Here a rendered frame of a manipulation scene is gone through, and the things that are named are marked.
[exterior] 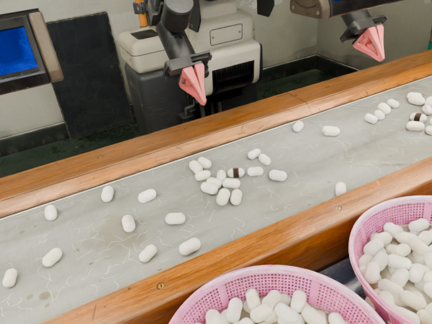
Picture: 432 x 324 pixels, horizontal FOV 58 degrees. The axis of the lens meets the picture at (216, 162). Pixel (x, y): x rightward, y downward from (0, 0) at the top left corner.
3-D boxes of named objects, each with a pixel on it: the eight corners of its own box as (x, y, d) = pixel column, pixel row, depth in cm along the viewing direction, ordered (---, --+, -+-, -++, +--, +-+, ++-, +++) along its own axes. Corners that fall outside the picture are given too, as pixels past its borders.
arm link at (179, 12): (184, 7, 90) (147, 6, 88) (194, -34, 80) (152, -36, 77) (193, 49, 86) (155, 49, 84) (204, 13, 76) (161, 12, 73)
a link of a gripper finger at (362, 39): (406, 47, 90) (386, 15, 92) (383, 53, 88) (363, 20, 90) (388, 64, 96) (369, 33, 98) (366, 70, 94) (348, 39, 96)
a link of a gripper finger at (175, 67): (218, 92, 78) (199, 54, 80) (185, 101, 75) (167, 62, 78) (211, 108, 84) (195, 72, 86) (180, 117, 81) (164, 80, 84)
